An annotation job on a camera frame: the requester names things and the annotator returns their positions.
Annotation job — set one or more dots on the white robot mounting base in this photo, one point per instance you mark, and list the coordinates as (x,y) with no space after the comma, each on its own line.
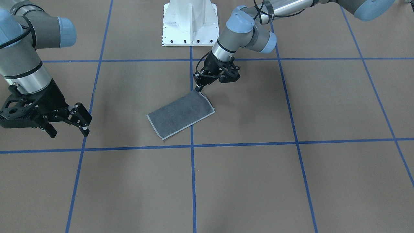
(190,23)

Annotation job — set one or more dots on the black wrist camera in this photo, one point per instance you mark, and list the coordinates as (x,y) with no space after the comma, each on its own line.
(230,73)
(19,111)

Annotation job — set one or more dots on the pink towel with grey edge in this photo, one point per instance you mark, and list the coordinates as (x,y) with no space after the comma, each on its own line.
(180,114)

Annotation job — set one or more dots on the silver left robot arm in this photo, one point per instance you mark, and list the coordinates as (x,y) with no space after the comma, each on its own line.
(245,29)

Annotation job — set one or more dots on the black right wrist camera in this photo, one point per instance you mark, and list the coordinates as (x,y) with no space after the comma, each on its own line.
(19,111)

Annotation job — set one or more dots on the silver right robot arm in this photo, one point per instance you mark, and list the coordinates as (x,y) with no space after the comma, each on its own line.
(26,27)

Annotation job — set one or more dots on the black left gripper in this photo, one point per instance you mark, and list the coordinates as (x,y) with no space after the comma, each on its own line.
(213,62)

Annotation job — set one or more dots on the brown paper table cover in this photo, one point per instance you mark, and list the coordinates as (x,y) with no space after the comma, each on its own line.
(315,137)

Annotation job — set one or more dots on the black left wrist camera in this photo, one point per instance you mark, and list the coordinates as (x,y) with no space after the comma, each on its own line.
(230,73)

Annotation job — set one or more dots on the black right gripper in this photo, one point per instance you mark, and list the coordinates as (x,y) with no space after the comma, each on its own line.
(51,97)

